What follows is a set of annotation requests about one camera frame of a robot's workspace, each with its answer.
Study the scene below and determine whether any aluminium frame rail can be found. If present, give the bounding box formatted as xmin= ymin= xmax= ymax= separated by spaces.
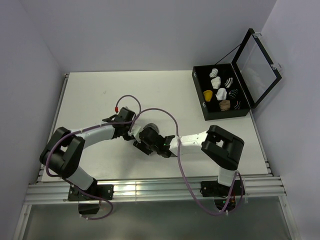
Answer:
xmin=13 ymin=174 xmax=286 ymax=240

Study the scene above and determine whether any white rolled sock lower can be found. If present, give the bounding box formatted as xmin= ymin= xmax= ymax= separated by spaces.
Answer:
xmin=215 ymin=88 xmax=227 ymax=101

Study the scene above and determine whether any black white striped rolled sock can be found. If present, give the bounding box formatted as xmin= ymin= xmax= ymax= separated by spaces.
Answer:
xmin=224 ymin=77 xmax=233 ymax=89

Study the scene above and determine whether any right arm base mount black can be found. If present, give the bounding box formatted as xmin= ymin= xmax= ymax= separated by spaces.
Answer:
xmin=200 ymin=179 xmax=246 ymax=198

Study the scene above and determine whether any purple cable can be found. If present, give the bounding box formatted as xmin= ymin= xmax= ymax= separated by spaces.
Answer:
xmin=129 ymin=107 xmax=245 ymax=216
xmin=45 ymin=94 xmax=142 ymax=221

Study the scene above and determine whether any glass box lid black frame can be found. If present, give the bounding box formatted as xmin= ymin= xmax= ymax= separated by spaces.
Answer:
xmin=231 ymin=28 xmax=282 ymax=109

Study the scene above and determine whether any black storage box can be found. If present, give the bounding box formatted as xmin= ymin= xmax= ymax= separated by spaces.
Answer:
xmin=192 ymin=63 xmax=251 ymax=121

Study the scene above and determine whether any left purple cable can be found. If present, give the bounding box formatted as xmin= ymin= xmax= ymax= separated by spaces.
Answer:
xmin=45 ymin=94 xmax=142 ymax=221

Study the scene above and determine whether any white rolled sock upper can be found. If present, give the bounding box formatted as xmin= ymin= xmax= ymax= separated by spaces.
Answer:
xmin=210 ymin=76 xmax=221 ymax=89

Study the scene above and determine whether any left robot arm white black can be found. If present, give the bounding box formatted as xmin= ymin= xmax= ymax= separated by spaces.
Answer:
xmin=39 ymin=107 xmax=136 ymax=200

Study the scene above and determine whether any black electronics box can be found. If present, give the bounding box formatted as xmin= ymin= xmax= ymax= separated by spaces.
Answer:
xmin=78 ymin=203 xmax=100 ymax=216

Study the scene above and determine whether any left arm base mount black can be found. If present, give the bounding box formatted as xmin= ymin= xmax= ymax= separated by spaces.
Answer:
xmin=67 ymin=184 xmax=114 ymax=202

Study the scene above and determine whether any dark colourful striped rolled sock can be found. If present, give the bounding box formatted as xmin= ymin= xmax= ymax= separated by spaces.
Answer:
xmin=231 ymin=100 xmax=241 ymax=110

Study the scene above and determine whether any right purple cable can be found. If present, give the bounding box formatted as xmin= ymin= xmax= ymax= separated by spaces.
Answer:
xmin=129 ymin=107 xmax=245 ymax=216

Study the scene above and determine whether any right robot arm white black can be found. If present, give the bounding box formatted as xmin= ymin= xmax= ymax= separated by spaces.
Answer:
xmin=128 ymin=123 xmax=245 ymax=195

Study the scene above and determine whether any brown rolled sock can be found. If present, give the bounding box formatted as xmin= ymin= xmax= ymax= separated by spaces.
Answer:
xmin=219 ymin=100 xmax=231 ymax=112

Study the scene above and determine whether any grey sock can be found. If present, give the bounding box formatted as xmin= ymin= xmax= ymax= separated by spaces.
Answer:
xmin=144 ymin=123 xmax=159 ymax=133

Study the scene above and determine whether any yellow sock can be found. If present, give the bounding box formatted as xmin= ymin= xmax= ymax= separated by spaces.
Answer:
xmin=203 ymin=90 xmax=213 ymax=102

